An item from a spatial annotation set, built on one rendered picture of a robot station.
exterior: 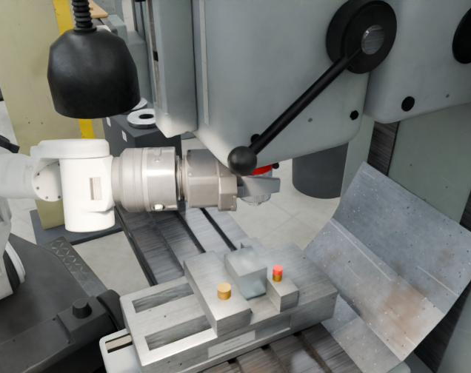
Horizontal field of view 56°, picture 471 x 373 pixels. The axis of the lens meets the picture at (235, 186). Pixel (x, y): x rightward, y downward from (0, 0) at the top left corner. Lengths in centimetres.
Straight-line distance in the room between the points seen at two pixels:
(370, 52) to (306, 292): 46
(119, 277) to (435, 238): 169
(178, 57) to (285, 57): 11
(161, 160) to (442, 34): 36
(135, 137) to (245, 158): 64
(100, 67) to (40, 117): 200
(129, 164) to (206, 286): 26
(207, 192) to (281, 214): 206
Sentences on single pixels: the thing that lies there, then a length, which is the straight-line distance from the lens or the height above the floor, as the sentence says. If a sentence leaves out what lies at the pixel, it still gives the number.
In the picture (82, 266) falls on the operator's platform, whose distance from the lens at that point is 179.
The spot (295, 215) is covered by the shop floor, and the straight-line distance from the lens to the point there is 263.
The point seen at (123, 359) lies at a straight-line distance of 91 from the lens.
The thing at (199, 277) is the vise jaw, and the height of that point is 104.
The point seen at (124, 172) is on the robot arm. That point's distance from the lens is 58.
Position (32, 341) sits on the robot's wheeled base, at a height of 59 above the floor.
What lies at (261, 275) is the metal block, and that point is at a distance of 75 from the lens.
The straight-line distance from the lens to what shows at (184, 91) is 50.
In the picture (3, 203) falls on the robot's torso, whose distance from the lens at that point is 115.
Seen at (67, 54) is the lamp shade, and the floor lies 147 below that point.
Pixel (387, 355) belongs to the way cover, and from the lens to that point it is 90.
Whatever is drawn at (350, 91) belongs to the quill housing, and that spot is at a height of 139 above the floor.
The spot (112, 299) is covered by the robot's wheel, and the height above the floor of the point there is 60.
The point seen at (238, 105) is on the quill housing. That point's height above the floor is 140.
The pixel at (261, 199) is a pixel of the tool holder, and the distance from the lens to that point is 62.
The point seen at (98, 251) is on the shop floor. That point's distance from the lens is 247.
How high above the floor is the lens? 157
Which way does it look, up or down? 33 degrees down
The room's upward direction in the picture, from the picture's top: straight up
